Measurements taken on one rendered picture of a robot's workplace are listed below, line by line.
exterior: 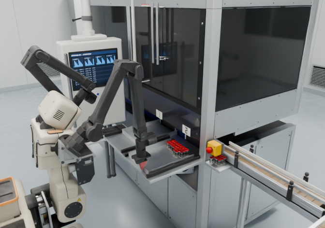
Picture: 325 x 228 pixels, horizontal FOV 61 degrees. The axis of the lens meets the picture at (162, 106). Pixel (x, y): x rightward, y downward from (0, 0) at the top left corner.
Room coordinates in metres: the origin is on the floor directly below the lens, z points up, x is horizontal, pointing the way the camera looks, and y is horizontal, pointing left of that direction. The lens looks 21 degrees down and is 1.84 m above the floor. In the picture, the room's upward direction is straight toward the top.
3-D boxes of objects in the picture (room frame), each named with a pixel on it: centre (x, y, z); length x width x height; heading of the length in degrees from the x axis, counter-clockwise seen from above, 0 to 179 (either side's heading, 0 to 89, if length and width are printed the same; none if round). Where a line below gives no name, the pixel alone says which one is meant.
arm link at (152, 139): (1.43, 0.10, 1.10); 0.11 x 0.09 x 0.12; 125
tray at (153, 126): (1.92, 0.10, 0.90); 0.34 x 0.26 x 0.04; 123
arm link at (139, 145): (1.41, 0.12, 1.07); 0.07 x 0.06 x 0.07; 125
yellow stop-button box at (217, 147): (1.49, -0.32, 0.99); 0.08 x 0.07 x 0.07; 123
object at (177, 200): (2.66, -0.12, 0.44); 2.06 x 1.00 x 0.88; 33
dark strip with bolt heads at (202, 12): (1.59, -0.22, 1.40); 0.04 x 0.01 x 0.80; 33
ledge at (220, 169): (1.50, -0.36, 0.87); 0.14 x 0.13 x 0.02; 123
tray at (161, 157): (1.57, 0.01, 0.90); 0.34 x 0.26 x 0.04; 123
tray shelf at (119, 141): (1.74, 0.07, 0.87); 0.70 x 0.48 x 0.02; 33
